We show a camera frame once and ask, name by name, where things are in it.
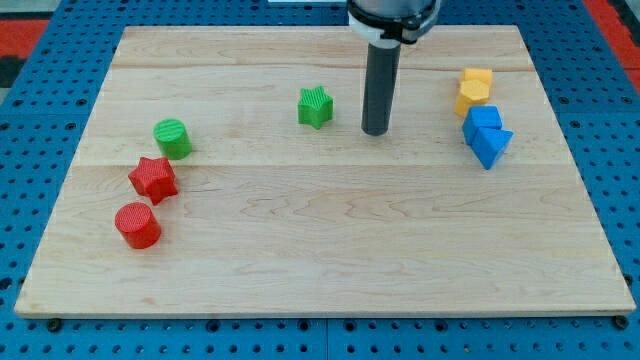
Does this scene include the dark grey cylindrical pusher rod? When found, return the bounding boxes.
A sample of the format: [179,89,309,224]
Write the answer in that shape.
[361,44,401,136]

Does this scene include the green cylinder block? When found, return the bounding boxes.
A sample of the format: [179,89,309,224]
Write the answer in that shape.
[153,118,192,160]

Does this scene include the blue triangle block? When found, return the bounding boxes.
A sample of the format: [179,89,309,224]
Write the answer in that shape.
[471,128,514,170]

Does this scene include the yellow hexagon block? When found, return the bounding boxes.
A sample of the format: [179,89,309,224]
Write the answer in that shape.
[454,80,490,117]

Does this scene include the red cylinder block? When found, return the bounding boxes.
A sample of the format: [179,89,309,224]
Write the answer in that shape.
[114,202,162,249]

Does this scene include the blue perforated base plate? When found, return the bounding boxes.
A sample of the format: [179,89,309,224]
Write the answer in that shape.
[1,0,639,359]

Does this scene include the light wooden board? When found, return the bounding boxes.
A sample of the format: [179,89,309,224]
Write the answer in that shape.
[15,26,636,319]

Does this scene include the red star block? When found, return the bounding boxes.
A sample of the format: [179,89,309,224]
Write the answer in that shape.
[128,157,179,205]

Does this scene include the green star block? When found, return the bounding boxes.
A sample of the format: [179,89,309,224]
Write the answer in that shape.
[297,86,334,130]

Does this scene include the yellow cube block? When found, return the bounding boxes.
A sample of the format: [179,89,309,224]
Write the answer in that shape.
[459,68,493,87]

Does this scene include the blue cube block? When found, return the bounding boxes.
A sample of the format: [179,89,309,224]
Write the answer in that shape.
[461,105,503,146]

